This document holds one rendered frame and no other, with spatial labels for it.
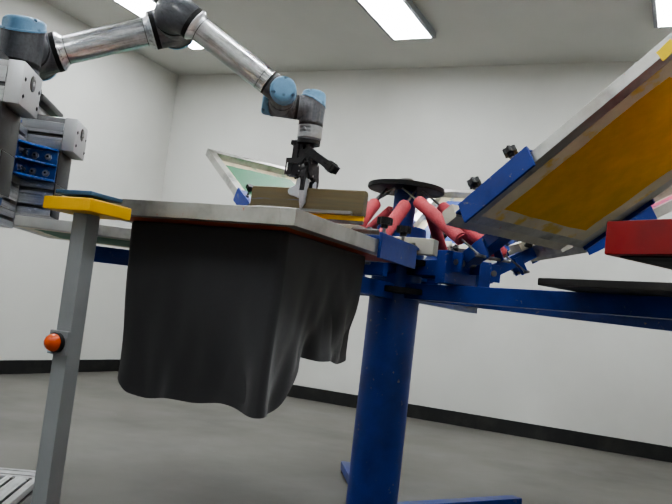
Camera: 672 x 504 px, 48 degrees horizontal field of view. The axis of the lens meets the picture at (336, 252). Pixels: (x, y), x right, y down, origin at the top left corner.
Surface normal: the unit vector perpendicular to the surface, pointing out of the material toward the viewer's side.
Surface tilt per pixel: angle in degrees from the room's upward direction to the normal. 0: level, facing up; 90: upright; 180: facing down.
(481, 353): 90
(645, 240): 90
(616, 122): 148
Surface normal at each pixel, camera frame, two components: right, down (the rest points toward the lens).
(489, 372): -0.41, -0.12
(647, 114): 0.21, 0.84
